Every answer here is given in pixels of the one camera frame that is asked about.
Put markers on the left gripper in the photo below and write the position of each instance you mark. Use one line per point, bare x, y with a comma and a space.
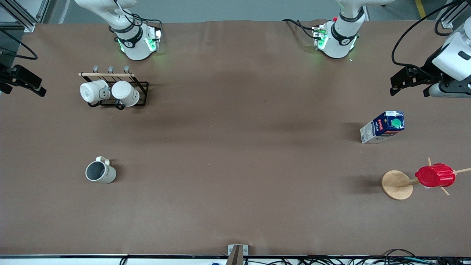
425, 70

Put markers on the blue milk carton green cap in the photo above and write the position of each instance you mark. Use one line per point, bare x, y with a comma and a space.
381, 129

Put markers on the white cup grey inside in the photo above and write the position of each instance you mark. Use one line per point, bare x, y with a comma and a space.
105, 173

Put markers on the red ribbed cup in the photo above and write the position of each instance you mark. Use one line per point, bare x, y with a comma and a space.
436, 176

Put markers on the white mug with print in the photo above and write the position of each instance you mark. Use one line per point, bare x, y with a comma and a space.
90, 92

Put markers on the plain white mug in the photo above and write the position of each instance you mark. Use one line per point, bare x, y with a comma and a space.
125, 92

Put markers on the wooden mug tree stand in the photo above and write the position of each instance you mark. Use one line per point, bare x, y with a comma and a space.
396, 186

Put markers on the aluminium frame profile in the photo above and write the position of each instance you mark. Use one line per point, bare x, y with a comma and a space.
450, 16
22, 16

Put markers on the grey mounting bracket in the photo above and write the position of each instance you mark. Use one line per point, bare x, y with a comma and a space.
244, 249

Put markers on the brown camera post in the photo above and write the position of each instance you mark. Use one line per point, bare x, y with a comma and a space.
235, 255

